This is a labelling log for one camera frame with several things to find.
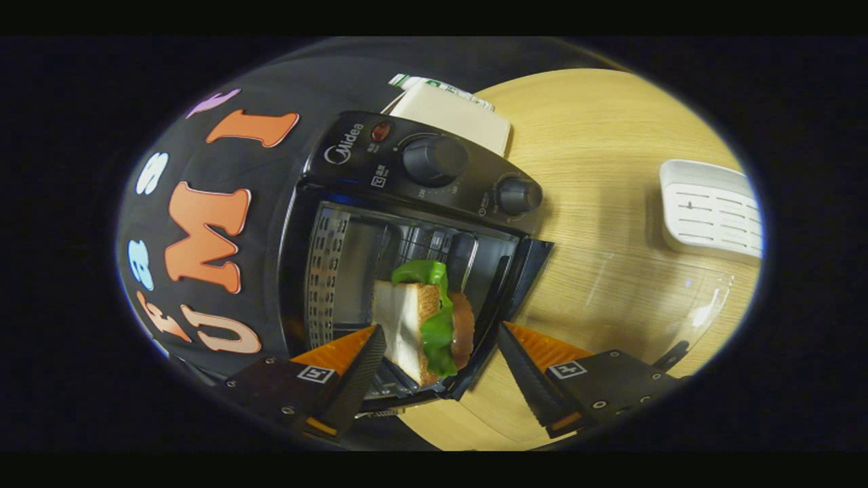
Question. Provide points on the small white green-label bottle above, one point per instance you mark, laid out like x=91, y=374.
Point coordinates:
x=408, y=80

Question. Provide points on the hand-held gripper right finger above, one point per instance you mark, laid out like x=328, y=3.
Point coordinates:
x=525, y=379

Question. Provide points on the white pop-up toaster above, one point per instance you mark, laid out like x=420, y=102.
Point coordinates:
x=451, y=116

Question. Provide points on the black toaster oven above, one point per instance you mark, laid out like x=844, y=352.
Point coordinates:
x=434, y=159

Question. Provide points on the lettuce sandwich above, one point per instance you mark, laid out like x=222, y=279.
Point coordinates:
x=407, y=318

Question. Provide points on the white rectangular plate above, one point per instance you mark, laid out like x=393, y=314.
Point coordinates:
x=708, y=210

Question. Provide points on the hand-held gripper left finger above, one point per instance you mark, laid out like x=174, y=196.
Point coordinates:
x=352, y=386

